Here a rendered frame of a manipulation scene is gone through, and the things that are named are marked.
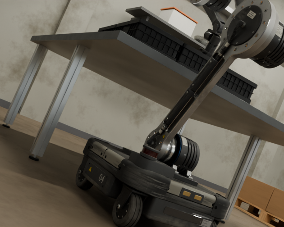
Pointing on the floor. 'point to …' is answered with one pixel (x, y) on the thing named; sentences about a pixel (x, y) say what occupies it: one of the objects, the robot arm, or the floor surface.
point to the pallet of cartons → (266, 203)
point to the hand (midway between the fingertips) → (200, 65)
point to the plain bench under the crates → (145, 92)
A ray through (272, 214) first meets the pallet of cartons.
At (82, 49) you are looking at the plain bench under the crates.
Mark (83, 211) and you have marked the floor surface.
